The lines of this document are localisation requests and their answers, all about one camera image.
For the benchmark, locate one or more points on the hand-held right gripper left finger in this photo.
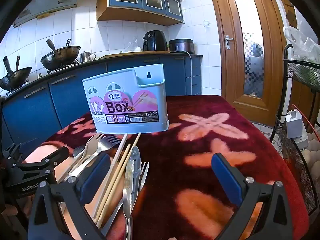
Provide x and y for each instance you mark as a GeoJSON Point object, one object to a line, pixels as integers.
{"type": "Point", "coordinates": [95, 177]}

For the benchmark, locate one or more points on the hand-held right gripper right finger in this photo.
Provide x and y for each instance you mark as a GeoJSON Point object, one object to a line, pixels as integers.
{"type": "Point", "coordinates": [226, 177]}

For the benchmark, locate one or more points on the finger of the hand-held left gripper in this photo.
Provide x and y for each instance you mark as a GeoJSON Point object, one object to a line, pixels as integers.
{"type": "Point", "coordinates": [37, 174]}
{"type": "Point", "coordinates": [57, 153]}

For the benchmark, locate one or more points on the light blue utensil box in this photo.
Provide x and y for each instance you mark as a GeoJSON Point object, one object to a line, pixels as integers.
{"type": "Point", "coordinates": [155, 87]}

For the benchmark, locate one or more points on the cream plastic fork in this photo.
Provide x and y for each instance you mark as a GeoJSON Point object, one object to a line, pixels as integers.
{"type": "Point", "coordinates": [91, 146]}

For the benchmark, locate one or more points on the wooden chopstick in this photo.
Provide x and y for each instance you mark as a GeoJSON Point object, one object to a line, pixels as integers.
{"type": "Point", "coordinates": [125, 155]}
{"type": "Point", "coordinates": [135, 142]}

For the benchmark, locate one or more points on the red floral blanket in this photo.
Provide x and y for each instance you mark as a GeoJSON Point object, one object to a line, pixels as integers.
{"type": "Point", "coordinates": [175, 155]}

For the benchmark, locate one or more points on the blue kitchen base cabinets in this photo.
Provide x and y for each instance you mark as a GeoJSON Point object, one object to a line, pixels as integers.
{"type": "Point", "coordinates": [62, 97]}

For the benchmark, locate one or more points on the gas stove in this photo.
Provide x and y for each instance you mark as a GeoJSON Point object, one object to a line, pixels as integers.
{"type": "Point", "coordinates": [62, 69]}

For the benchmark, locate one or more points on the white power adapter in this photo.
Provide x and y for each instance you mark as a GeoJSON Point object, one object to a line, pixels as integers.
{"type": "Point", "coordinates": [293, 123]}

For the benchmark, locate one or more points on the small black wok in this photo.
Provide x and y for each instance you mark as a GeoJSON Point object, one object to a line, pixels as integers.
{"type": "Point", "coordinates": [15, 77]}

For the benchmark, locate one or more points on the pile of eggs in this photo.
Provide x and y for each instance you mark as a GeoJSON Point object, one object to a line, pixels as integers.
{"type": "Point", "coordinates": [312, 155]}

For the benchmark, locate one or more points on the large black wok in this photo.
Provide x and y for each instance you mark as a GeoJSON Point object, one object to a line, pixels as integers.
{"type": "Point", "coordinates": [60, 57]}

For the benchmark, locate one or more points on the wooden door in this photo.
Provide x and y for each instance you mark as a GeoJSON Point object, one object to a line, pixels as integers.
{"type": "Point", "coordinates": [225, 80]}

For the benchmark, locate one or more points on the steel kettle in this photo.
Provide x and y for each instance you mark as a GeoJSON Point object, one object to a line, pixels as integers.
{"type": "Point", "coordinates": [86, 57]}

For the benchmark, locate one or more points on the clear plastic bag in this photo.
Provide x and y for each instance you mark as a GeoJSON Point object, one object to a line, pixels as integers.
{"type": "Point", "coordinates": [133, 48]}

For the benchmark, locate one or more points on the dark rice cooker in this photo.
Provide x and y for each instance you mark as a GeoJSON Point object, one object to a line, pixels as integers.
{"type": "Point", "coordinates": [181, 46]}

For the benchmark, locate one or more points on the black air fryer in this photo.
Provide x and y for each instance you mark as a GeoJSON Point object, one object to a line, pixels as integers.
{"type": "Point", "coordinates": [155, 41]}

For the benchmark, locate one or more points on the white plastic bags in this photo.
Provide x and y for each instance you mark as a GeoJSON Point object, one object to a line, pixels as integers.
{"type": "Point", "coordinates": [302, 45]}

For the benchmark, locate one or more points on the grey range hood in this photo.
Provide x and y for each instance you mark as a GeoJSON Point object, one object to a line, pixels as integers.
{"type": "Point", "coordinates": [57, 0]}

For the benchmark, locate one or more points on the white light switch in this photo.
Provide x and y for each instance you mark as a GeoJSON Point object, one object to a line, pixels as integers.
{"type": "Point", "coordinates": [206, 23]}

